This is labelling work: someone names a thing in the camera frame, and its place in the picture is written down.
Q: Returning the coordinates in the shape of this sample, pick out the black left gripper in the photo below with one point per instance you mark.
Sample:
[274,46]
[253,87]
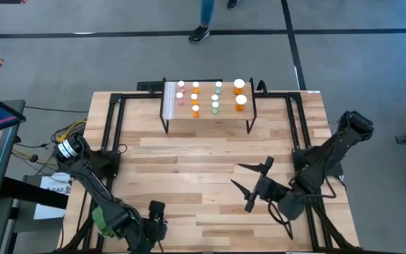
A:
[153,231]

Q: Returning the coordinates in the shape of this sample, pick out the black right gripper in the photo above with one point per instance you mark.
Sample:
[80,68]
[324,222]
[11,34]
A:
[270,192]

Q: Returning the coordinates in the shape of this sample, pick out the orange bottle with visible pills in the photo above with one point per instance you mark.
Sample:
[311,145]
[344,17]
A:
[195,110]

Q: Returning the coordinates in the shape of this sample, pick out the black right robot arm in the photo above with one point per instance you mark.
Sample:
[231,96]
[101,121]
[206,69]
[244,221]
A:
[330,151]

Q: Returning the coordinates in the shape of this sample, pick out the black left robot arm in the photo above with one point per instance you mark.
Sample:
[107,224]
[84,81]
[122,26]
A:
[93,187]

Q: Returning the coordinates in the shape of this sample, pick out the succulent in white patterned pot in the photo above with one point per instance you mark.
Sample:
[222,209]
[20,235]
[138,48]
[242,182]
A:
[99,221]

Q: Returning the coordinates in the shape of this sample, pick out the white paper sheet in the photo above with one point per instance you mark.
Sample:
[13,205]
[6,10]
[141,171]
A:
[48,211]

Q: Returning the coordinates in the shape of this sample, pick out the white tape strip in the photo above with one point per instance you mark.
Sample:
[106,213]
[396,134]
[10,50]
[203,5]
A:
[169,100]

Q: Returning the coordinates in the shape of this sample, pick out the black power strip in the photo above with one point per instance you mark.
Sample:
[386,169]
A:
[146,86]

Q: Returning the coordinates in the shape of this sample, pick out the person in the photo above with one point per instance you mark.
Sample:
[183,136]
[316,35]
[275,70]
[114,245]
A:
[206,10]

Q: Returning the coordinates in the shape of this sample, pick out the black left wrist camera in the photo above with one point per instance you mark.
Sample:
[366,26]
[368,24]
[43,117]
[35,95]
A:
[157,210]

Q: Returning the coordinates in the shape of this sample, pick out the wooden shelf black metal frame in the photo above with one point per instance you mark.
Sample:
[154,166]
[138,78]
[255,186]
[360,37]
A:
[227,113]

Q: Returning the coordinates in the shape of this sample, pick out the black aluminium table frame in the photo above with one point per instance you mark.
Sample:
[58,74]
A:
[277,94]

